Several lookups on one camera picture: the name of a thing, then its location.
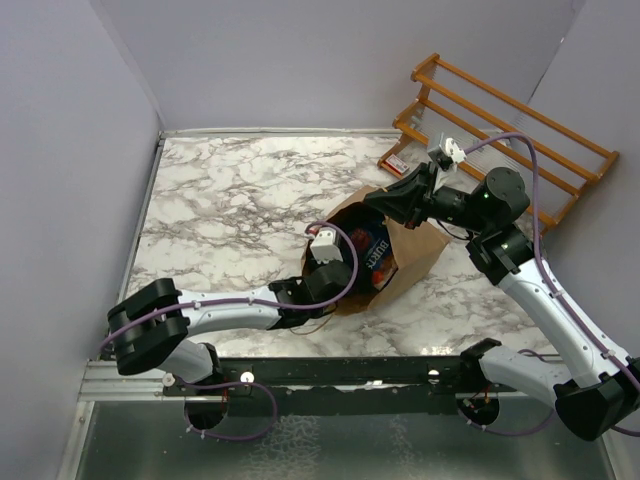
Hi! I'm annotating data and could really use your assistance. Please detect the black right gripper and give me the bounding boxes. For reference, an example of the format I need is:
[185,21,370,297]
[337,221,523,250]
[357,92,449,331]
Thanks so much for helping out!
[365,160,491,234]

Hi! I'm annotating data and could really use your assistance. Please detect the blue Burts chips bag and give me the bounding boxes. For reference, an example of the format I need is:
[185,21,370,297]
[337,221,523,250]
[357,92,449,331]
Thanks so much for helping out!
[348,220,396,273]

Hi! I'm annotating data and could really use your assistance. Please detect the brown paper bag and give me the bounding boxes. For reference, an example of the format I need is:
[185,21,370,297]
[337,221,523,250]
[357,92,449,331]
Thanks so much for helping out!
[325,186,450,316]

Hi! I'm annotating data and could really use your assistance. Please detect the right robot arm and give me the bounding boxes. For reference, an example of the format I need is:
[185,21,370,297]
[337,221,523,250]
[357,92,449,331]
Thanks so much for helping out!
[363,163,639,441]

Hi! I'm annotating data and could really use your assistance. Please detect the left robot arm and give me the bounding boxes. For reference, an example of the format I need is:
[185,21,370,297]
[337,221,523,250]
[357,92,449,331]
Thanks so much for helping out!
[104,226,360,395]

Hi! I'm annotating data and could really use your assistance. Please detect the small red white box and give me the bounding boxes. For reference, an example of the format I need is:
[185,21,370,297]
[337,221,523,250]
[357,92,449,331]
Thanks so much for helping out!
[382,154,409,176]

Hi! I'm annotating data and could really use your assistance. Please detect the red snack packet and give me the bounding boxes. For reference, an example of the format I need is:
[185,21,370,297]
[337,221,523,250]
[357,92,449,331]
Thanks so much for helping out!
[371,267,397,291]

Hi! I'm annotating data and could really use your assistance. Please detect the wooden two-tier rack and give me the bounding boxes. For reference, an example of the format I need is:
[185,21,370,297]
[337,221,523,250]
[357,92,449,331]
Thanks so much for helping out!
[378,53,619,232]

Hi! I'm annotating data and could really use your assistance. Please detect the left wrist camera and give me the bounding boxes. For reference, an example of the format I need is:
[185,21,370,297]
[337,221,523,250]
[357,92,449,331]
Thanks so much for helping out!
[306,225,344,265]

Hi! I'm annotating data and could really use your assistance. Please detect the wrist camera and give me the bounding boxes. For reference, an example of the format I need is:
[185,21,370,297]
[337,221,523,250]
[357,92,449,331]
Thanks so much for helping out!
[306,225,344,265]
[427,133,466,191]

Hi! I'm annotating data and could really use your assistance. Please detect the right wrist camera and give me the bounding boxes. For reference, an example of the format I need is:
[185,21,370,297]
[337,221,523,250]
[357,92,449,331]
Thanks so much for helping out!
[427,133,466,191]

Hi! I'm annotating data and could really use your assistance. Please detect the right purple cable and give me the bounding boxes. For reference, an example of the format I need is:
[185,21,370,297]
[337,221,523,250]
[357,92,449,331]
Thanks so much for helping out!
[464,132,640,436]

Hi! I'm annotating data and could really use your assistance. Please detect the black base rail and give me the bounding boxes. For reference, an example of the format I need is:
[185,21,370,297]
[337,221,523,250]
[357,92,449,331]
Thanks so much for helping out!
[164,339,506,416]

